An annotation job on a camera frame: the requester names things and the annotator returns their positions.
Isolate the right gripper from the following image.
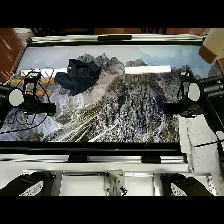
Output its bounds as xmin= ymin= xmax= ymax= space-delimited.
xmin=163 ymin=102 xmax=184 ymax=118

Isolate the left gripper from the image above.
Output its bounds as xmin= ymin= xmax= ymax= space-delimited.
xmin=31 ymin=102 xmax=57 ymax=117

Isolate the dark navy garment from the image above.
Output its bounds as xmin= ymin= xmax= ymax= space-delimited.
xmin=54 ymin=58 xmax=102 ymax=97

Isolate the pale cardboard box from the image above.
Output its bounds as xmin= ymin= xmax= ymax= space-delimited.
xmin=198 ymin=28 xmax=224 ymax=65

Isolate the black cable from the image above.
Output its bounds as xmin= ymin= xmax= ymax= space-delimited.
xmin=0 ymin=111 xmax=51 ymax=135
xmin=193 ymin=139 xmax=224 ymax=148

